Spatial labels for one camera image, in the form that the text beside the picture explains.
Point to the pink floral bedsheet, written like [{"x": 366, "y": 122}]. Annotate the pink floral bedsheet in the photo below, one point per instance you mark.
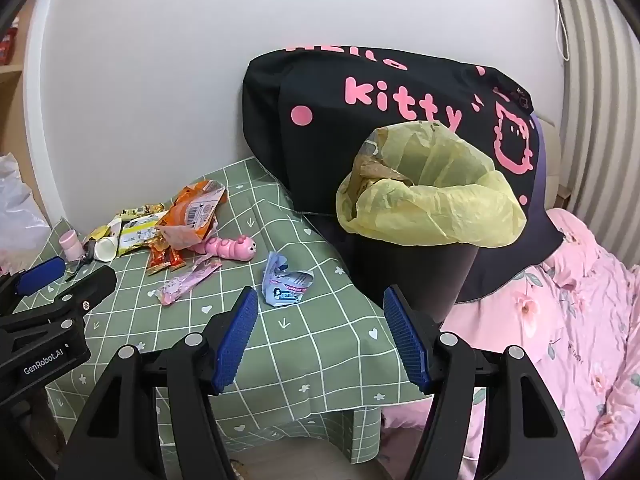
[{"x": 575, "y": 310}]

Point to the red packet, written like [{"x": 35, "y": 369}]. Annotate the red packet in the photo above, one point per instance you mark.
[{"x": 7, "y": 47}]

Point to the orange snack wrapper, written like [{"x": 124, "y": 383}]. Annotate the orange snack wrapper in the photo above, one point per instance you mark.
[{"x": 192, "y": 210}]

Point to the green checked tablecloth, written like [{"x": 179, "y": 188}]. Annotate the green checked tablecloth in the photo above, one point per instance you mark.
[{"x": 310, "y": 360}]

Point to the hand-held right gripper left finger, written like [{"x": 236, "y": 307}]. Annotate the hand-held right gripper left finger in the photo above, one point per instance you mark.
[{"x": 234, "y": 342}]

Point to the pink caterpillar toy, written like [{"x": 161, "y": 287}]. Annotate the pink caterpillar toy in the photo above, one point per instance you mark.
[{"x": 230, "y": 247}]

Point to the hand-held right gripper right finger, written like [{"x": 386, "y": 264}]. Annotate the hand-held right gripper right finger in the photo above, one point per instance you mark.
[{"x": 406, "y": 345}]

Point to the yellow bin liner bag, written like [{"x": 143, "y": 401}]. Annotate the yellow bin liner bag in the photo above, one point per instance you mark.
[{"x": 450, "y": 200}]

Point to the black trash bin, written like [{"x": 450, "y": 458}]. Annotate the black trash bin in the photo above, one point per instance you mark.
[{"x": 410, "y": 270}]

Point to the red gold candy wrapper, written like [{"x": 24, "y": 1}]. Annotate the red gold candy wrapper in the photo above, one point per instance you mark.
[
  {"x": 157, "y": 260},
  {"x": 176, "y": 259}
]

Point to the wooden shelf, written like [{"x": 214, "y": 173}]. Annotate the wooden shelf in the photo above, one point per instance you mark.
[{"x": 12, "y": 100}]

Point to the yellow snack packet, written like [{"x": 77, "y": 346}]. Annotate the yellow snack packet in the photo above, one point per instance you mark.
[{"x": 137, "y": 235}]

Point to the white plastic bag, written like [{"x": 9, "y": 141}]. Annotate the white plastic bag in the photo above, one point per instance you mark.
[{"x": 20, "y": 210}]

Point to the pink printed wrapper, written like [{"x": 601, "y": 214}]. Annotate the pink printed wrapper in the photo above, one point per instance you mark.
[{"x": 187, "y": 280}]

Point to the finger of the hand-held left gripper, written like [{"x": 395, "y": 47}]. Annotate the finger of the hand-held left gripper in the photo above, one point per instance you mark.
[
  {"x": 40, "y": 274},
  {"x": 95, "y": 282}
]

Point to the pink white small packet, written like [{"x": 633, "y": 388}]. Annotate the pink white small packet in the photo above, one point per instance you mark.
[{"x": 287, "y": 282}]

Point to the small yellow wrapper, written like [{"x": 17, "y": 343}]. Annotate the small yellow wrapper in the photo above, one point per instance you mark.
[{"x": 100, "y": 234}]

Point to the brown yellow candy wrapper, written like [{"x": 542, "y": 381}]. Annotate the brown yellow candy wrapper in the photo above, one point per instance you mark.
[{"x": 145, "y": 208}]

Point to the pink round canister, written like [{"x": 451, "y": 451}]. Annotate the pink round canister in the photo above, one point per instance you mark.
[{"x": 71, "y": 245}]

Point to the striped beige curtain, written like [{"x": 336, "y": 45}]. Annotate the striped beige curtain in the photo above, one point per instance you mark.
[{"x": 600, "y": 110}]

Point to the black bag pink print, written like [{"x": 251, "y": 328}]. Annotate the black bag pink print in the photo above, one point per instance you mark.
[{"x": 320, "y": 160}]

